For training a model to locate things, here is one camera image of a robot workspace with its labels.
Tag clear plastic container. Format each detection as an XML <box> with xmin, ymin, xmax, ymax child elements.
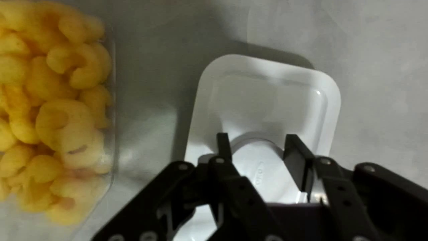
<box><xmin>0</xmin><ymin>0</ymin><xmax>118</xmax><ymax>227</ymax></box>

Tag white container lid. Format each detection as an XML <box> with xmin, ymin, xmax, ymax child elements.
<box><xmin>173</xmin><ymin>53</ymin><xmax>343</xmax><ymax>241</ymax></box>

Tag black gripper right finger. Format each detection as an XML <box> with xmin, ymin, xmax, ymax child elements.
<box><xmin>283</xmin><ymin>134</ymin><xmax>428</xmax><ymax>241</ymax></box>

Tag yellow snack pieces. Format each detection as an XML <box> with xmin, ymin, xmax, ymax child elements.
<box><xmin>0</xmin><ymin>0</ymin><xmax>114</xmax><ymax>227</ymax></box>

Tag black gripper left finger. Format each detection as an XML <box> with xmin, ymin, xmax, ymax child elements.
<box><xmin>91</xmin><ymin>132</ymin><xmax>287</xmax><ymax>241</ymax></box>

